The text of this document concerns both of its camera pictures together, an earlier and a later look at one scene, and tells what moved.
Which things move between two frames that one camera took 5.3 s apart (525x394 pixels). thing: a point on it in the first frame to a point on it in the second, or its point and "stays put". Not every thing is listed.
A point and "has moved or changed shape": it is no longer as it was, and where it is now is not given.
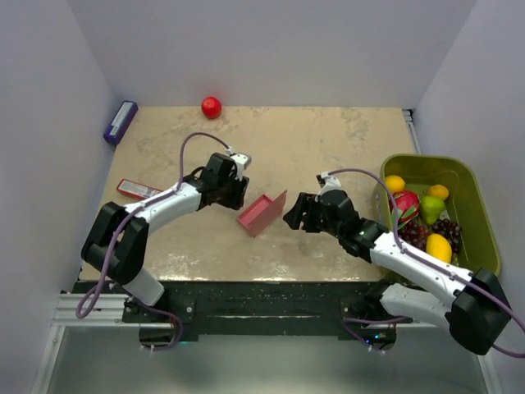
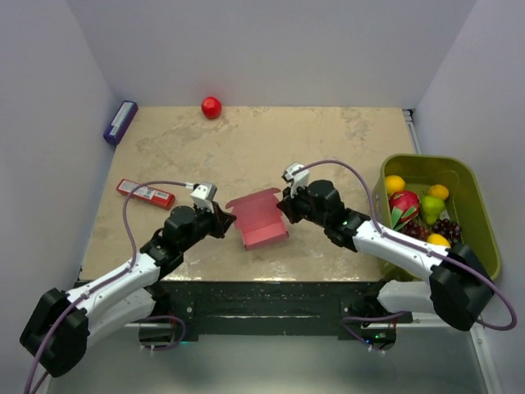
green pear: x=432 y=207 stays put
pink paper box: x=262 y=213 has moved or changed shape
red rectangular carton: x=136 y=189 stays put
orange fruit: x=438 y=190 stays put
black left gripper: x=236 y=200 to x=221 y=223
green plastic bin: x=477 y=247 stays put
